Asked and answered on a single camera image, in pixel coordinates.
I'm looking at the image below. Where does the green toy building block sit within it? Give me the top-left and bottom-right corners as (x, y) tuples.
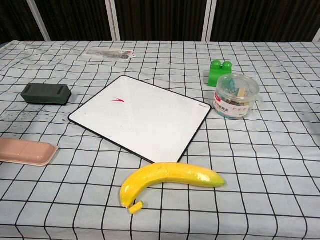
(207, 59), (234, 88)

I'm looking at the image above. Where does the clear jar of binder clips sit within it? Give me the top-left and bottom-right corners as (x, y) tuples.
(212, 73), (261, 121)

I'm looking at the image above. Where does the checkered blue tablecloth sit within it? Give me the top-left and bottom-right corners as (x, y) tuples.
(0, 39), (320, 240)

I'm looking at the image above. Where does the pink flat block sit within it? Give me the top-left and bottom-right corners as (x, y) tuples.
(0, 137), (60, 167)

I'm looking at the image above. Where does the yellow toy banana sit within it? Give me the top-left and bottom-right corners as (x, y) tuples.
(119, 162), (226, 215)

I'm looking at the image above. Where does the small dark eraser block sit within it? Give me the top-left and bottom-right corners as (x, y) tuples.
(20, 83), (73, 107)

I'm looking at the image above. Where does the white board with black frame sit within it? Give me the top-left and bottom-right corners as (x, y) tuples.
(67, 75), (213, 165)

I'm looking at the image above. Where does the clear plastic blister pack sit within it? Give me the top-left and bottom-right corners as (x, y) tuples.
(83, 47), (137, 62)

